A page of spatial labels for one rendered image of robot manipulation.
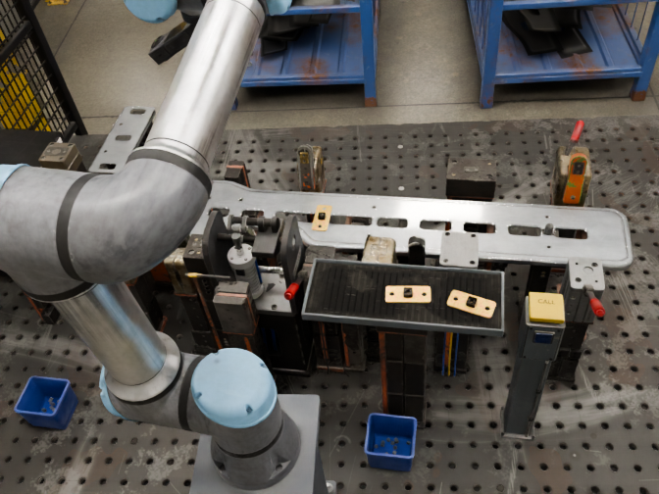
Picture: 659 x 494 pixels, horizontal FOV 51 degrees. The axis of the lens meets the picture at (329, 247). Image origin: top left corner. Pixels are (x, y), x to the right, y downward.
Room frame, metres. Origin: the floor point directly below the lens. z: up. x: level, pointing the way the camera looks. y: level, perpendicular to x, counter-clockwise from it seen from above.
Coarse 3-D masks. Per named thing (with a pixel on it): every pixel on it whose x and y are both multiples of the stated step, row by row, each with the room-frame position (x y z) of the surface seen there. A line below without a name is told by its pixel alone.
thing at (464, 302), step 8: (456, 296) 0.76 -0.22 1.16; (464, 296) 0.76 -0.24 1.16; (472, 296) 0.76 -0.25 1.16; (448, 304) 0.75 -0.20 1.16; (456, 304) 0.75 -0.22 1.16; (464, 304) 0.74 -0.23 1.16; (472, 304) 0.73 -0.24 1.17; (480, 304) 0.74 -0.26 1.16; (488, 304) 0.74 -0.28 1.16; (472, 312) 0.72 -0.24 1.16; (480, 312) 0.72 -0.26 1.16; (488, 312) 0.72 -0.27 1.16
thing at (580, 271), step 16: (576, 272) 0.86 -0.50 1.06; (592, 272) 0.85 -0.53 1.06; (576, 288) 0.82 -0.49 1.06; (576, 304) 0.82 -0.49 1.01; (576, 320) 0.82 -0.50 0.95; (592, 320) 0.81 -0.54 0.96; (576, 336) 0.82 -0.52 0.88; (560, 352) 0.83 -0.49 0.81; (576, 352) 0.82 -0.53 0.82; (560, 368) 0.82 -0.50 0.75; (576, 368) 0.81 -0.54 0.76
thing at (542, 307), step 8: (536, 296) 0.74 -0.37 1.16; (544, 296) 0.74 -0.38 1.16; (552, 296) 0.74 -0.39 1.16; (560, 296) 0.73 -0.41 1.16; (536, 304) 0.72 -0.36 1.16; (544, 304) 0.72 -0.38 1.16; (552, 304) 0.72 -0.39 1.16; (560, 304) 0.72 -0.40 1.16; (536, 312) 0.71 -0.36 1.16; (544, 312) 0.70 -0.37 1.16; (552, 312) 0.70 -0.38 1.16; (560, 312) 0.70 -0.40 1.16; (536, 320) 0.69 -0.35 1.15; (544, 320) 0.69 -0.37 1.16; (552, 320) 0.69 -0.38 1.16; (560, 320) 0.68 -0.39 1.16
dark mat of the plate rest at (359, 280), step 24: (336, 264) 0.88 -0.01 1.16; (312, 288) 0.83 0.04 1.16; (336, 288) 0.82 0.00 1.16; (360, 288) 0.81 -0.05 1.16; (384, 288) 0.81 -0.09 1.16; (432, 288) 0.79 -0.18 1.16; (456, 288) 0.78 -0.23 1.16; (480, 288) 0.78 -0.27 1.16; (312, 312) 0.77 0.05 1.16; (336, 312) 0.77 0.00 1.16; (360, 312) 0.76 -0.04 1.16; (384, 312) 0.75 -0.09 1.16; (408, 312) 0.74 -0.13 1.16; (432, 312) 0.74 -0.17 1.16; (456, 312) 0.73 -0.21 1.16
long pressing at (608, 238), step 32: (224, 192) 1.30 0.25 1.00; (256, 192) 1.29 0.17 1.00; (288, 192) 1.28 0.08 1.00; (416, 224) 1.11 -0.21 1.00; (512, 224) 1.07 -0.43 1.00; (544, 224) 1.05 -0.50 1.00; (576, 224) 1.04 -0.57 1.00; (608, 224) 1.03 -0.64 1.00; (480, 256) 0.98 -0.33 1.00; (512, 256) 0.97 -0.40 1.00; (544, 256) 0.96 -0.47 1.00; (576, 256) 0.95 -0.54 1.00; (608, 256) 0.94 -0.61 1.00
